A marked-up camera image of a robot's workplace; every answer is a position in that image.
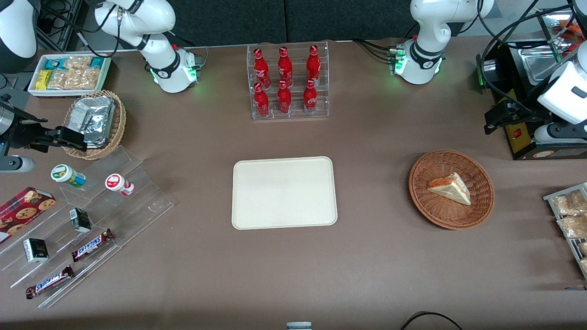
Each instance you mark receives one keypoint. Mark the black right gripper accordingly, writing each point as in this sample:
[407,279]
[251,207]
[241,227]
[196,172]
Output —
[23,134]

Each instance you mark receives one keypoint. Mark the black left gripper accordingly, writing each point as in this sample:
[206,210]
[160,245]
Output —
[525,111]

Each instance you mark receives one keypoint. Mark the triangular sandwich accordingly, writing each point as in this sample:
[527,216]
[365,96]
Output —
[451,189]

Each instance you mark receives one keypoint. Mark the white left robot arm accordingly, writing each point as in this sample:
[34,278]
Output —
[426,27]

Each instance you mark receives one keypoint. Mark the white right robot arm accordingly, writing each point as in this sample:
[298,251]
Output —
[151,27]

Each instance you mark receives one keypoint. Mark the white rectangular snack tray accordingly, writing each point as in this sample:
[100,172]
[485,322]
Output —
[33,87]

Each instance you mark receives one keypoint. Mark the light tan wicker basket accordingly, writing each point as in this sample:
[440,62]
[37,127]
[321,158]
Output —
[120,121]

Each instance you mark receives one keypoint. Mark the grey snack tray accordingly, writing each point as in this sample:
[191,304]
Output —
[550,198]

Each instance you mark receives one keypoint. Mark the brown round wicker basket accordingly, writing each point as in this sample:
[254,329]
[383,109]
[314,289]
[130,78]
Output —
[440,213]

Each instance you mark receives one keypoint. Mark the cream plastic tray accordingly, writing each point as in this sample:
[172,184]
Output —
[284,192]

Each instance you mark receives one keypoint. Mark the black food warmer cabinet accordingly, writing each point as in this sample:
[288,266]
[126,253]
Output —
[518,137]

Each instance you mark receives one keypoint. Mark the silver foil package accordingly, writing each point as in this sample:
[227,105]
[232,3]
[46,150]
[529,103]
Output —
[94,119]

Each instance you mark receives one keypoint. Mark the green lid yoghurt cup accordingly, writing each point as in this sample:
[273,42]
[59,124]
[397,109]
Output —
[66,175]

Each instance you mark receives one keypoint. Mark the yellow snack pack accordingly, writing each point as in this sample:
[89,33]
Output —
[43,80]

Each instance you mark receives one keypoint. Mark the clear peanut snack bag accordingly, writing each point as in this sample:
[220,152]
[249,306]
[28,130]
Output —
[78,63]
[75,79]

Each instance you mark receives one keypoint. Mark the steel food pan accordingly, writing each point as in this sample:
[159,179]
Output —
[541,64]

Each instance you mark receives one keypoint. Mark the teal snack pack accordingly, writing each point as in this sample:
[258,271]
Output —
[55,63]

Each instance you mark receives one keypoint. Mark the red lid yoghurt cup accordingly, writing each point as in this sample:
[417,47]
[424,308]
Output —
[118,184]

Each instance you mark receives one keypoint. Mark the red tartan cookie box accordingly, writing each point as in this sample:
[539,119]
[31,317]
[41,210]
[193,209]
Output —
[23,213]

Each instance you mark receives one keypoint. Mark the small black carton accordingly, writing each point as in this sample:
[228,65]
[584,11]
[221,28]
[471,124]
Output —
[80,220]
[35,250]

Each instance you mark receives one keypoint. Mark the clear acrylic stepped display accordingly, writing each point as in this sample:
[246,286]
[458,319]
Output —
[137,201]

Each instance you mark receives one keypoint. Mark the black equipment rack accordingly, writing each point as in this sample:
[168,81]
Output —
[59,23]

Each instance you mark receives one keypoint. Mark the orange red fried food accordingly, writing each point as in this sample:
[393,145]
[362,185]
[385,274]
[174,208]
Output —
[566,32]

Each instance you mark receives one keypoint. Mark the Snickers chocolate bar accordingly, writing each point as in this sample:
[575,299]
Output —
[49,282]
[91,245]

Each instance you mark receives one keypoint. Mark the clear nut snack bag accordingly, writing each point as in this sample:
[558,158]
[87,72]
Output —
[584,266]
[583,249]
[571,204]
[573,227]

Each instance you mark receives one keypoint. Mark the red cola bottle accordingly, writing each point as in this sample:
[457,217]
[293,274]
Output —
[310,97]
[261,68]
[313,64]
[284,98]
[262,101]
[285,66]

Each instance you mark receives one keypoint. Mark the small blue object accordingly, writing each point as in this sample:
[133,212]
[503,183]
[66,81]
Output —
[575,288]

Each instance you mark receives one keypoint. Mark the clear acrylic bottle rack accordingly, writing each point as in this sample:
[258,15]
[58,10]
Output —
[296,98]

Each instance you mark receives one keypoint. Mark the grey white capped object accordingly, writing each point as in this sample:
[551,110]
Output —
[299,326]

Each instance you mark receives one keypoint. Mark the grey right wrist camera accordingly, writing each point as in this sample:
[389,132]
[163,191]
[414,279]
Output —
[16,163]

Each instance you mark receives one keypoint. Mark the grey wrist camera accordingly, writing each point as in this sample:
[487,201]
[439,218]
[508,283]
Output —
[548,134]
[16,163]

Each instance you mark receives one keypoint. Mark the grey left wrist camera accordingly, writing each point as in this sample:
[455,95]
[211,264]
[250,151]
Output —
[548,134]

